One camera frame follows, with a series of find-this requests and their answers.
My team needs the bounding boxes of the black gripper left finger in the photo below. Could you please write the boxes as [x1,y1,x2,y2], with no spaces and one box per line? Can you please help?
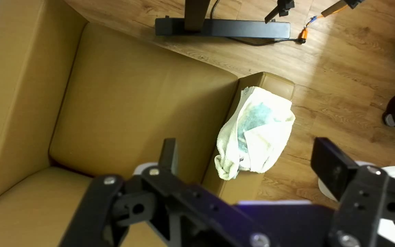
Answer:
[59,136,277,247]

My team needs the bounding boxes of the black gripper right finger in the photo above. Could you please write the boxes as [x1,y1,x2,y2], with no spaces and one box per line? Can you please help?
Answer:
[310,136,395,247]

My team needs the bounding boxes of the white towel with blue patch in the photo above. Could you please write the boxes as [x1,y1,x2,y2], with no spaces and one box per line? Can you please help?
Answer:
[212,85,297,181]

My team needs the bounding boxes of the brown sofa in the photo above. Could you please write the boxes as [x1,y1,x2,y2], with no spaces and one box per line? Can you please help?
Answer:
[0,0,297,247]

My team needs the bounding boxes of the black stand base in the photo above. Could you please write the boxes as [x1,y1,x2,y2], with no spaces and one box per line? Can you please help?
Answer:
[153,0,292,41]

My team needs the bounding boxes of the brown tripod leg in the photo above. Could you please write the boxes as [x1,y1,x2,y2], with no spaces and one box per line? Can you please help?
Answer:
[319,0,366,19]

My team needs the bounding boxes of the black tripod leg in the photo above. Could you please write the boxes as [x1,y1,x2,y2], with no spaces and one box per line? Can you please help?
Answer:
[263,0,296,25]

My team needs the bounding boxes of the orange cable connector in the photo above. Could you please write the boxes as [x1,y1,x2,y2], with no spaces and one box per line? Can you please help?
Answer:
[296,26,310,45]

